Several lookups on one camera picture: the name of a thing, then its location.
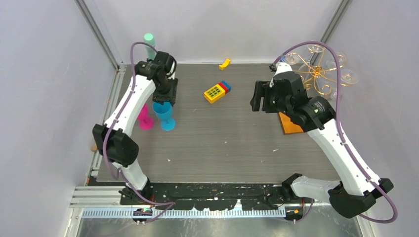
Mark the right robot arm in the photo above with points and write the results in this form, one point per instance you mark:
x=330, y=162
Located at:
x=358, y=186

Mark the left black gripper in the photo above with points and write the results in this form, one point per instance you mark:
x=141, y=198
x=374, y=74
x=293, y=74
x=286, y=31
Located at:
x=168, y=97

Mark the blue toy block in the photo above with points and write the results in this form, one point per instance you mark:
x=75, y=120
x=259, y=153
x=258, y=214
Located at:
x=227, y=86

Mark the clear wine glass top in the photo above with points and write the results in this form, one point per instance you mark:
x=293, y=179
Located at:
x=316, y=51

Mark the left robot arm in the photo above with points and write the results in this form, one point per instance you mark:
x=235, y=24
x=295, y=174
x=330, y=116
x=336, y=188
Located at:
x=152, y=79

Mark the yellow curved block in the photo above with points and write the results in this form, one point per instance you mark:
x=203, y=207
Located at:
x=225, y=64

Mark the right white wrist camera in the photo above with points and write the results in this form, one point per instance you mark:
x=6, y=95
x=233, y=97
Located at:
x=280, y=67

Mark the pink plastic wine glass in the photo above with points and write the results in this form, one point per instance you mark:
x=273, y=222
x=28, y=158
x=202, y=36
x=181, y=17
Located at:
x=146, y=122

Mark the yellow toy calculator block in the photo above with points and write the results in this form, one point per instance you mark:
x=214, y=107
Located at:
x=214, y=93

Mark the wooden rack base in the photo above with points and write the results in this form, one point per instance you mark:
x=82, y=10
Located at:
x=288, y=127

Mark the blue plastic wine glass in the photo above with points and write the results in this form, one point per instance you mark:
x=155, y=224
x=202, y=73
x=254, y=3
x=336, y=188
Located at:
x=164, y=113

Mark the gold wine glass rack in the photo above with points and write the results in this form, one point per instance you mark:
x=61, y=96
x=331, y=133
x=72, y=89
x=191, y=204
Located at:
x=316, y=78

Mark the green microphone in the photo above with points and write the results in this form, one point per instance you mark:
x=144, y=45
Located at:
x=150, y=47

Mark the red toy block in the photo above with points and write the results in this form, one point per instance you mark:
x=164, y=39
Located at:
x=221, y=85

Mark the clear wine glass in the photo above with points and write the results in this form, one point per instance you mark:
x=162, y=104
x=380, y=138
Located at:
x=342, y=61
x=316, y=51
x=291, y=58
x=348, y=77

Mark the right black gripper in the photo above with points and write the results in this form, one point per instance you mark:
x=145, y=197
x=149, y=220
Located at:
x=262, y=89

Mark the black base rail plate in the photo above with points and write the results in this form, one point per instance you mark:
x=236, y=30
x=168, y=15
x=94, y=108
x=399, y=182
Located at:
x=212, y=196

